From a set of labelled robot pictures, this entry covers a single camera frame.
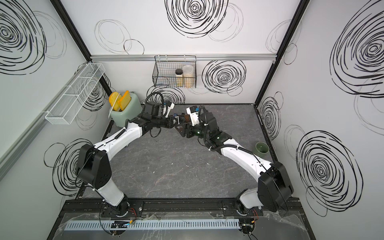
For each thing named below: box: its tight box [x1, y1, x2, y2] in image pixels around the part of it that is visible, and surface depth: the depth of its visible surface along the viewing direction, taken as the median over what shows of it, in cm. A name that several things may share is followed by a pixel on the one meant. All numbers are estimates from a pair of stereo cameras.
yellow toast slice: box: [118, 90, 132, 111], surface depth 96 cm
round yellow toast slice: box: [109, 91, 122, 111], surface depth 96 cm
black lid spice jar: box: [175, 68, 183, 87], surface depth 88 cm
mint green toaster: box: [109, 92, 143, 128], surface depth 99 cm
